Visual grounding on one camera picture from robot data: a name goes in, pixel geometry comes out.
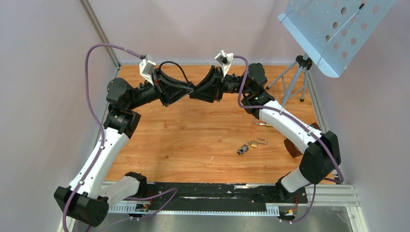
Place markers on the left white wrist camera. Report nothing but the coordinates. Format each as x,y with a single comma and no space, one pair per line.
146,67

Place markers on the small padlock keys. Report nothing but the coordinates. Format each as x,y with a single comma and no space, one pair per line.
242,149

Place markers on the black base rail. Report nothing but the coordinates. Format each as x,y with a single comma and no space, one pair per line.
234,199

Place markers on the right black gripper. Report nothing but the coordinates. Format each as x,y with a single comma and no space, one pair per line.
211,86

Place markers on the brown wooden metronome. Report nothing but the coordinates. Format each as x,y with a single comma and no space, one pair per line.
291,147

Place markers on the small brass padlock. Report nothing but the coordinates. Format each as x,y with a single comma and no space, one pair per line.
258,141

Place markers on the grey stand tripod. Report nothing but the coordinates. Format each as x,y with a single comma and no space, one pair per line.
303,64

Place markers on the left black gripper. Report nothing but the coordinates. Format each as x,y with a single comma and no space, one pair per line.
174,89

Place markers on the large brass padlock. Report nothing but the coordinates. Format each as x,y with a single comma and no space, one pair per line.
261,123

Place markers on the light blue music stand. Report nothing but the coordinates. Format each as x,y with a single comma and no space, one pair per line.
331,32

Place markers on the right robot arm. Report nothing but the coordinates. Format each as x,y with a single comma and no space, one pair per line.
320,150

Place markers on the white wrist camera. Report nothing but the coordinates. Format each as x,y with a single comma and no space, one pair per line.
225,60
146,67

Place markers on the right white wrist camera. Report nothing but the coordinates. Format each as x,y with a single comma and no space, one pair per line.
225,60

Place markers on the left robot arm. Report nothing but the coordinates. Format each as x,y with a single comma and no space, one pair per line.
84,199

